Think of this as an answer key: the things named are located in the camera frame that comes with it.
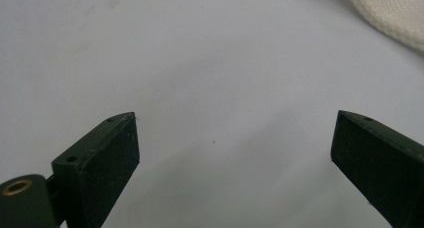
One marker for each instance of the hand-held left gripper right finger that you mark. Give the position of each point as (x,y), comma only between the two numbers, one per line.
(376,168)

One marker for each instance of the cream mesh laundry bag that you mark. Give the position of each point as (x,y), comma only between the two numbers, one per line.
(396,11)

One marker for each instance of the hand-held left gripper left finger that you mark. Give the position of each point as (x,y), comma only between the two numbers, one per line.
(100,174)

